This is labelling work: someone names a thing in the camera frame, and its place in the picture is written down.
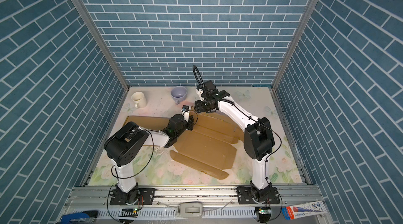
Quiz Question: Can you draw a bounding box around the aluminium mounting rail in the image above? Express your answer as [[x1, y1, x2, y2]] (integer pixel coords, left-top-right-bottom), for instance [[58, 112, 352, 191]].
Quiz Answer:
[[64, 184, 323, 211]]

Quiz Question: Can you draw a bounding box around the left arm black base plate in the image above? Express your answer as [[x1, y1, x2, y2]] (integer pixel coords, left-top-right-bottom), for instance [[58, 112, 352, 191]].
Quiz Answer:
[[109, 186, 156, 206]]

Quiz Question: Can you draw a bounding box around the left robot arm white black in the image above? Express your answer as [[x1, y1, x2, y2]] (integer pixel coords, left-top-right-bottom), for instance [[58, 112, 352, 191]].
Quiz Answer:
[[104, 112, 194, 194]]

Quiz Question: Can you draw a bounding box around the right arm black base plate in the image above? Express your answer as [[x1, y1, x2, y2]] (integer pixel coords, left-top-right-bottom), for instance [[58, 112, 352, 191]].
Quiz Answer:
[[236, 186, 280, 205]]

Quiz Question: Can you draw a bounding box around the brown cardboard box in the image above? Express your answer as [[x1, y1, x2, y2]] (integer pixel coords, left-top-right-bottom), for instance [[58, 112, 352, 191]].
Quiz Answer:
[[123, 116, 170, 131]]

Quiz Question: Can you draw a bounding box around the white red blue carton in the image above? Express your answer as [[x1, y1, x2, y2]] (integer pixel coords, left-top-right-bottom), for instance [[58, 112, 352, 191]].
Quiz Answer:
[[282, 201, 327, 220]]

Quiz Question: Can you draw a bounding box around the lavender speckled ceramic cup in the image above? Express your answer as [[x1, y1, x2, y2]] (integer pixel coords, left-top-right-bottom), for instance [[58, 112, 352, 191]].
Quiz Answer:
[[171, 86, 187, 104]]

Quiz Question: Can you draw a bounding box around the grey plastic handle clamp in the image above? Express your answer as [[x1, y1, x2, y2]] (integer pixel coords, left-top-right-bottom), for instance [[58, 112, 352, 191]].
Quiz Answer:
[[176, 202, 203, 218]]

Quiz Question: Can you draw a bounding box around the small green circuit board right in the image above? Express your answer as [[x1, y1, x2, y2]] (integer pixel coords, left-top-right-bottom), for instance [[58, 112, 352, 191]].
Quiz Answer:
[[257, 207, 272, 215]]

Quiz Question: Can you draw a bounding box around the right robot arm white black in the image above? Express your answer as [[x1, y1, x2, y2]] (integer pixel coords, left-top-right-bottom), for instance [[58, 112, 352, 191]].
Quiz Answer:
[[194, 80, 275, 202]]

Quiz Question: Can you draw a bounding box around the white slotted cable duct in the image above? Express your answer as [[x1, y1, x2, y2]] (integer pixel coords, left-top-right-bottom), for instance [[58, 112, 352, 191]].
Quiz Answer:
[[97, 207, 259, 220]]

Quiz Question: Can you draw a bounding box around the blue tool at bottom left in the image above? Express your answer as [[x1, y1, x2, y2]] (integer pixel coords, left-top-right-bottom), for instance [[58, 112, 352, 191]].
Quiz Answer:
[[58, 210, 99, 224]]

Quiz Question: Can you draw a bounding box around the brown cardboard sheet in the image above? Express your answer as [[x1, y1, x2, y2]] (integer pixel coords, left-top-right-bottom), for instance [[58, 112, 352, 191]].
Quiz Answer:
[[170, 113, 244, 180]]

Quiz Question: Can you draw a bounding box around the white ceramic mug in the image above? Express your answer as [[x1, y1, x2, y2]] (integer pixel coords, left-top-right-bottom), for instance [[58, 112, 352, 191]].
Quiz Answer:
[[131, 91, 147, 109]]

